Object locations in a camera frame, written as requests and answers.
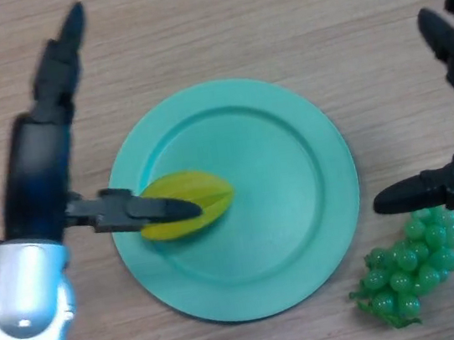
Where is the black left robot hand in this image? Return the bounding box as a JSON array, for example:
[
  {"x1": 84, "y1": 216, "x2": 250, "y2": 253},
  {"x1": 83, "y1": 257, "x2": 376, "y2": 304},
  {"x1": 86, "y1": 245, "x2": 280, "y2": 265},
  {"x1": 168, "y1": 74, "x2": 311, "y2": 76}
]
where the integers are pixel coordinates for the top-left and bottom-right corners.
[{"x1": 0, "y1": 0, "x2": 206, "y2": 253}]

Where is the yellow starfruit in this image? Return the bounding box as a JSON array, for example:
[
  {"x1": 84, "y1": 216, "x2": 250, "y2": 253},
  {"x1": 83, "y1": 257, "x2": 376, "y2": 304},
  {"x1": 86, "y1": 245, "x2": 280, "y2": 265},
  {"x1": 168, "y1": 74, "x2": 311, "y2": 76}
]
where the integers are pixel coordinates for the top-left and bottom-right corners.
[{"x1": 132, "y1": 163, "x2": 241, "y2": 245}]

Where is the green round plate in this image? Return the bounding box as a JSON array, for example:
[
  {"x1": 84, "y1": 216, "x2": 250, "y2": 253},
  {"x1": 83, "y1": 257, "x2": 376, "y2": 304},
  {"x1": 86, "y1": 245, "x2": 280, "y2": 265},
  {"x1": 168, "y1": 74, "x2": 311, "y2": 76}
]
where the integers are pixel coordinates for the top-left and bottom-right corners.
[{"x1": 93, "y1": 63, "x2": 376, "y2": 340}]

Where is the green grape bunch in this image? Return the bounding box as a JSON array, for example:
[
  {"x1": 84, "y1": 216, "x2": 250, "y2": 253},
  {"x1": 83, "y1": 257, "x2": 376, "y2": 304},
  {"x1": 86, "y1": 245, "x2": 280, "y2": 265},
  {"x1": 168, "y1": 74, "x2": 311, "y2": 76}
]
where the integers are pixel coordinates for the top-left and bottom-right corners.
[{"x1": 338, "y1": 205, "x2": 454, "y2": 335}]

